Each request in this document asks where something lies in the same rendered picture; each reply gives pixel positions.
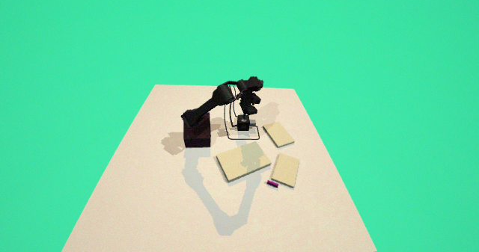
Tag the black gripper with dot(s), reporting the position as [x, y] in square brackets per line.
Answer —
[246, 105]

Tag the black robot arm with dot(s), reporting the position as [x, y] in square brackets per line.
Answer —
[222, 95]

